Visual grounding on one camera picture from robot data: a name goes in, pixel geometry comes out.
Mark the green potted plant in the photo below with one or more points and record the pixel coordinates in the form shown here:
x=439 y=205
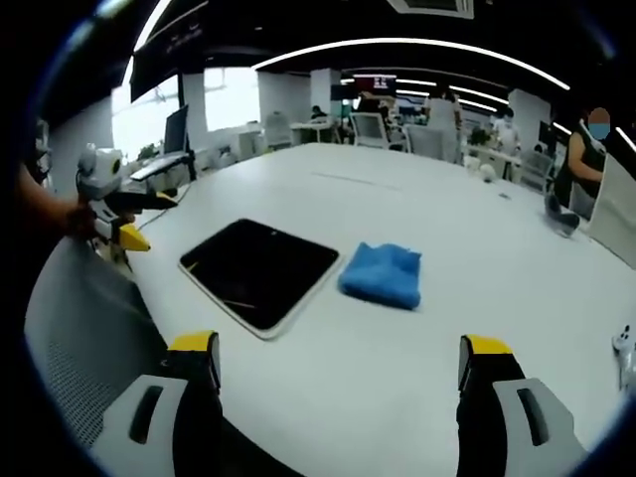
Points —
x=148 y=150

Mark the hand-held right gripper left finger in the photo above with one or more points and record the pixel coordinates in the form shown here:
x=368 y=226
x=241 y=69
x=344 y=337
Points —
x=149 y=422

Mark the white office chair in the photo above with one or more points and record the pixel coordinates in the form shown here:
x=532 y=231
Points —
x=429 y=141
x=278 y=130
x=370 y=129

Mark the white round object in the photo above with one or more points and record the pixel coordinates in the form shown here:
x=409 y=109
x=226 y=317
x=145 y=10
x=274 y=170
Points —
x=488 y=173

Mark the grey shoe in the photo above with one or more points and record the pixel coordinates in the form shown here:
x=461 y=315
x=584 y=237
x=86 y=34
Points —
x=561 y=216

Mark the wall display screen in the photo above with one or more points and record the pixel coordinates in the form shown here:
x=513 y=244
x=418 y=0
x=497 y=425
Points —
x=375 y=82

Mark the beige board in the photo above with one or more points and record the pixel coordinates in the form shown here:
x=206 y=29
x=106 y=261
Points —
x=613 y=204

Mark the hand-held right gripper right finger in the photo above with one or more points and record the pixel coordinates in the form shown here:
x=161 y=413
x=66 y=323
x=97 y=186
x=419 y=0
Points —
x=522 y=422

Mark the white game controller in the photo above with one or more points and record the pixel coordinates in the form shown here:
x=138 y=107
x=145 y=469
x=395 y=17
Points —
x=625 y=348

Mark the black square tray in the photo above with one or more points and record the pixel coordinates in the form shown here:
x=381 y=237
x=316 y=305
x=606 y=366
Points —
x=258 y=273

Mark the black computer monitor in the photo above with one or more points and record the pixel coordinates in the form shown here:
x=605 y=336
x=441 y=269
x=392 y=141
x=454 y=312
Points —
x=176 y=131

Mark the grey mesh office chair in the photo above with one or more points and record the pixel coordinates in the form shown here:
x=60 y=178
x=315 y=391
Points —
x=84 y=338

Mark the blue cleaning cloth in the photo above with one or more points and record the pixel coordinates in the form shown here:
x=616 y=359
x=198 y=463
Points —
x=382 y=273

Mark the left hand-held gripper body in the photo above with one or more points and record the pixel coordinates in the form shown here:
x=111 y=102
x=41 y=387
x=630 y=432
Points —
x=99 y=184

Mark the white keyboard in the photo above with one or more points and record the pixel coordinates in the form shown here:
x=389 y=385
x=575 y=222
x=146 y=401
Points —
x=151 y=166

